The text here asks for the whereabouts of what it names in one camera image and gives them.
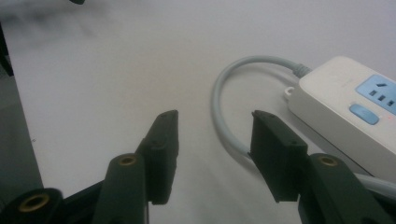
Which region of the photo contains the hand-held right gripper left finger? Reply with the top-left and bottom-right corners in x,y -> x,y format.
100,109 -> 179,224

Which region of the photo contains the grey power strip cable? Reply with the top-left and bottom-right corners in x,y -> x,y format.
210,55 -> 396,202

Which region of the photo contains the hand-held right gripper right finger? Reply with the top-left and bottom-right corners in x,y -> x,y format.
249,109 -> 393,224

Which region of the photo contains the white power strip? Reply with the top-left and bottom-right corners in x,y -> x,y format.
283,55 -> 396,184

